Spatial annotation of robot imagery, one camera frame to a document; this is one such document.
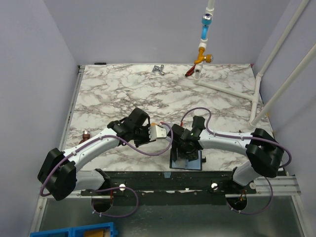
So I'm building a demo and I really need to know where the red handled tool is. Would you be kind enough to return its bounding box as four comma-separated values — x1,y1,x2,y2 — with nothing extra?
185,65,196,77

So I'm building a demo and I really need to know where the blue plastic bin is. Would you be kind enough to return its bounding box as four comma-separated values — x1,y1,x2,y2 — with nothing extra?
30,222,118,237

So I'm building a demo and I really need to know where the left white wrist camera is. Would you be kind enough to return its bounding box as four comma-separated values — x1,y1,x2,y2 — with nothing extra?
149,124,167,141

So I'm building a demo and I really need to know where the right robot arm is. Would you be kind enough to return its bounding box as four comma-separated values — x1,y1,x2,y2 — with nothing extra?
168,116,286,194

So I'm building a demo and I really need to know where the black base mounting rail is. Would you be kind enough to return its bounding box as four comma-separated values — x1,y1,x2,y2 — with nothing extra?
81,170,257,205

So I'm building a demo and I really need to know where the white PVC pipe frame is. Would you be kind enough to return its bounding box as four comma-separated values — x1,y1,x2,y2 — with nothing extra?
193,0,316,128

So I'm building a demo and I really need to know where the brown brass pipe fitting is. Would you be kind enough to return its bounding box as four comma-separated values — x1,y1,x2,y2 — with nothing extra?
79,130,91,144

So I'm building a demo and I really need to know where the orange pipe valve fitting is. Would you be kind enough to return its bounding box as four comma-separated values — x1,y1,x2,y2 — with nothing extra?
194,47,213,65

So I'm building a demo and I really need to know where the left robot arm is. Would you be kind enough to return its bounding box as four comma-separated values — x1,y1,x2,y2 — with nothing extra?
38,108,150,200

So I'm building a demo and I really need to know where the silver metal clamp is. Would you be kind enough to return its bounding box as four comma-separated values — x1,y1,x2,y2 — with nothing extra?
152,65,165,76

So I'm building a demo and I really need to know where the black leather card holder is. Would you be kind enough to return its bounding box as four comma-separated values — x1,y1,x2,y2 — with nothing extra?
169,150,206,171

